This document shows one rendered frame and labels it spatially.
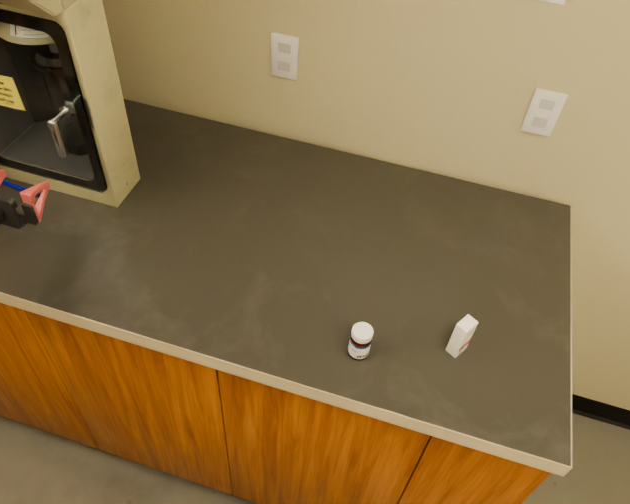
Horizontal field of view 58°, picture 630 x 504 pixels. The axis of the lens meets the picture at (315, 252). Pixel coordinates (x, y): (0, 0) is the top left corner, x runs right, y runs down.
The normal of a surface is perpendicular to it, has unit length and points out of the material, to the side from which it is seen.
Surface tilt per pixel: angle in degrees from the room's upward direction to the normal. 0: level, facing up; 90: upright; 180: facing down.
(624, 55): 90
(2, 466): 0
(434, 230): 0
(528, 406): 0
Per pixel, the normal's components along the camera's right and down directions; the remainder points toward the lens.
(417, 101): -0.29, 0.70
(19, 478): 0.06, -0.67
